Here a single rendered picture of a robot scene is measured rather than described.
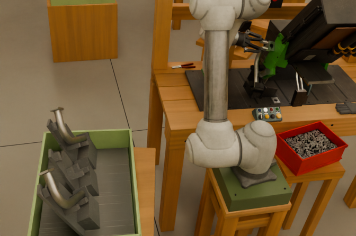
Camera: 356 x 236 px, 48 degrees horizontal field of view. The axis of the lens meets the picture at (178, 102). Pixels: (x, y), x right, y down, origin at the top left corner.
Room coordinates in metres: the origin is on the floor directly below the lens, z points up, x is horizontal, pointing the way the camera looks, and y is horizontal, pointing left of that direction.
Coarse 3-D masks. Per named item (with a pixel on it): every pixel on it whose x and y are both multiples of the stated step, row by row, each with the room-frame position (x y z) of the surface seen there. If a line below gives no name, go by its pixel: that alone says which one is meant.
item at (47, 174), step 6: (42, 174) 0.96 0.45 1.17; (48, 174) 0.97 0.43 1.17; (48, 180) 0.95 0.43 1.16; (54, 180) 0.96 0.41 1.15; (48, 186) 0.94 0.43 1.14; (54, 186) 0.94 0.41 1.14; (54, 192) 0.92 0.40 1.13; (78, 192) 1.06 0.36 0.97; (84, 192) 1.08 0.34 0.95; (54, 198) 0.91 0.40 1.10; (60, 198) 0.92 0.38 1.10; (72, 198) 0.98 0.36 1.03; (78, 198) 1.01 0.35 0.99; (60, 204) 0.91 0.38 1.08; (66, 204) 0.92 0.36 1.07; (72, 204) 0.95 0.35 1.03
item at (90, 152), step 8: (48, 120) 1.29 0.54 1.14; (48, 128) 1.25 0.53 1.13; (56, 128) 1.26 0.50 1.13; (56, 136) 1.26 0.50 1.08; (72, 136) 1.38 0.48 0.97; (64, 144) 1.27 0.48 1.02; (72, 144) 1.34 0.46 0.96; (88, 144) 1.39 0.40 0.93; (72, 152) 1.30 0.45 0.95; (80, 152) 1.34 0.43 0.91; (88, 152) 1.34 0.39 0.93; (96, 152) 1.41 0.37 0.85; (72, 160) 1.26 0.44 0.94; (88, 160) 1.30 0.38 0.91; (96, 160) 1.37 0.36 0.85
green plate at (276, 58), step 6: (282, 36) 2.06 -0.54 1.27; (276, 42) 2.08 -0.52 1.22; (288, 42) 1.99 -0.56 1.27; (276, 48) 2.05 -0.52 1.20; (282, 48) 2.00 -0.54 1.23; (270, 54) 2.07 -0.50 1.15; (276, 54) 2.02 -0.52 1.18; (282, 54) 1.99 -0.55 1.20; (264, 60) 2.08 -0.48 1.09; (270, 60) 2.04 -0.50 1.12; (276, 60) 1.99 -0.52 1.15; (282, 60) 2.00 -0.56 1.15; (270, 66) 2.01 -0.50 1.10; (282, 66) 2.01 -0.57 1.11
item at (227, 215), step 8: (208, 168) 1.40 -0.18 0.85; (216, 184) 1.30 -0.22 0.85; (216, 192) 1.26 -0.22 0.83; (224, 208) 1.16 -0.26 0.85; (256, 208) 1.18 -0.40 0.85; (264, 208) 1.19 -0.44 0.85; (272, 208) 1.20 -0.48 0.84; (280, 208) 1.21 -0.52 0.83; (288, 208) 1.22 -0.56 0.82; (224, 216) 1.14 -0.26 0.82; (232, 216) 1.14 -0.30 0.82; (240, 216) 1.15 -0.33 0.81
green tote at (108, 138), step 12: (48, 132) 1.41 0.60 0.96; (72, 132) 1.43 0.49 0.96; (84, 132) 1.44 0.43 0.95; (96, 132) 1.45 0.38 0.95; (108, 132) 1.46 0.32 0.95; (120, 132) 1.48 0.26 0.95; (48, 144) 1.40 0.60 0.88; (96, 144) 1.45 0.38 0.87; (108, 144) 1.46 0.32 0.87; (120, 144) 1.48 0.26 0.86; (132, 144) 1.39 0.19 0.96; (132, 156) 1.31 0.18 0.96; (132, 168) 1.24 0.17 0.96; (36, 180) 1.11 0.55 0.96; (132, 180) 1.21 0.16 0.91; (36, 192) 1.05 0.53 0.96; (132, 192) 1.19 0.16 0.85; (36, 204) 1.00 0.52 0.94; (132, 204) 1.17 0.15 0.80; (36, 216) 0.97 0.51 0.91; (36, 228) 0.94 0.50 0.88
